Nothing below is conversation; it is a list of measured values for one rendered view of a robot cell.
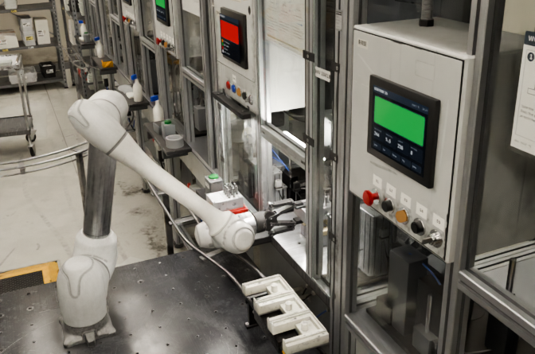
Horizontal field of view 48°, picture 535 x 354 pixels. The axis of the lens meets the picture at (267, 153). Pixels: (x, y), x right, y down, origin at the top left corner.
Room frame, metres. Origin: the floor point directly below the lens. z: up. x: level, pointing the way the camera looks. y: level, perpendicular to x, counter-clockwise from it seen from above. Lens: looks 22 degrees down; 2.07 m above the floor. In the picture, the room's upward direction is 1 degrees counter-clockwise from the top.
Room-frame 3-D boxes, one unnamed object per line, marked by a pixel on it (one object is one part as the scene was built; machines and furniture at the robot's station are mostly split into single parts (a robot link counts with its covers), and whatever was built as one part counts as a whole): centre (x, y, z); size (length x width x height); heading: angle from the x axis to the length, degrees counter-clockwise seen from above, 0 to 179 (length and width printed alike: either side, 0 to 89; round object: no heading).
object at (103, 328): (1.82, 0.66, 0.71); 0.22 x 0.18 x 0.06; 23
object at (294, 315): (1.65, -0.04, 0.84); 0.36 x 0.14 x 0.10; 23
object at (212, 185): (2.37, 0.22, 0.97); 0.08 x 0.08 x 0.12; 23
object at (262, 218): (1.95, 0.02, 1.04); 0.09 x 0.07 x 0.08; 113
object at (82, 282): (1.84, 0.67, 0.85); 0.18 x 0.16 x 0.22; 1
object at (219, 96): (2.35, 0.14, 1.37); 0.36 x 0.04 x 0.04; 23
